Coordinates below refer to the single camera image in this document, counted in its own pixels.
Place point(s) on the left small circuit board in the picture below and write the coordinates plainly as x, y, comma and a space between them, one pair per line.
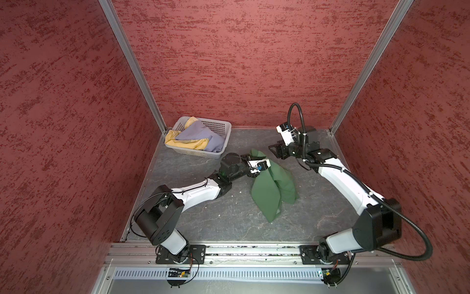
179, 273

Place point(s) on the white plastic laundry basket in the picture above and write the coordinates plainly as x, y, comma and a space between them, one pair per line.
222, 128

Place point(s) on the aluminium front rail frame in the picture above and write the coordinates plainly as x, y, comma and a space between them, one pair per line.
246, 262

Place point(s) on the right aluminium corner post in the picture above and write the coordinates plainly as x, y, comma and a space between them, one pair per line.
389, 30

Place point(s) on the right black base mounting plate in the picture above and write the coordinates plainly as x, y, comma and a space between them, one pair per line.
321, 255

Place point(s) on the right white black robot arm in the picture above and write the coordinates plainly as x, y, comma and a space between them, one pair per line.
376, 226

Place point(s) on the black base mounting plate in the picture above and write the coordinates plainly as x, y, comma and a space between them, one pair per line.
321, 255
190, 254

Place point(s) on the small circuit board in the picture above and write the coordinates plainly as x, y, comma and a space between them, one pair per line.
179, 273
331, 276

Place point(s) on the lavender skirt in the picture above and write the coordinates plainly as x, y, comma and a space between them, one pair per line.
196, 130

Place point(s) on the aluminium corner post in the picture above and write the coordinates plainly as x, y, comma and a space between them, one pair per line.
389, 30
120, 35

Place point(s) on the yellow skirt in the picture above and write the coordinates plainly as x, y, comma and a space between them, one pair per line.
170, 140

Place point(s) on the right small circuit board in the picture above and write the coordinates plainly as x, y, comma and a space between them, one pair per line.
331, 276

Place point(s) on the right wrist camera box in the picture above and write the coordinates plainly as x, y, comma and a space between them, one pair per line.
289, 134

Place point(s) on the left aluminium corner post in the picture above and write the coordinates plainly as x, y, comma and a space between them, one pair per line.
120, 35

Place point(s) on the green skirt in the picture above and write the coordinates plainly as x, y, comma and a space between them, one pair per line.
271, 188

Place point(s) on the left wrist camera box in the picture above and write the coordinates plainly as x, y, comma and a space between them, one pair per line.
260, 165

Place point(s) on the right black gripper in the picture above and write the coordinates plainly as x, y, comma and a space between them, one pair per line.
281, 148

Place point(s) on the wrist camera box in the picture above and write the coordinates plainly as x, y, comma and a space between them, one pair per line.
260, 165
289, 134

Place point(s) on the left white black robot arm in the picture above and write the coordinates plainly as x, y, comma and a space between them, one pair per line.
157, 217

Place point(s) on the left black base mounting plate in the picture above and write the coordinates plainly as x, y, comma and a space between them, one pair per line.
190, 254

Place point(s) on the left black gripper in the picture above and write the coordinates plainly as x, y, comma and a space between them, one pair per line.
246, 157

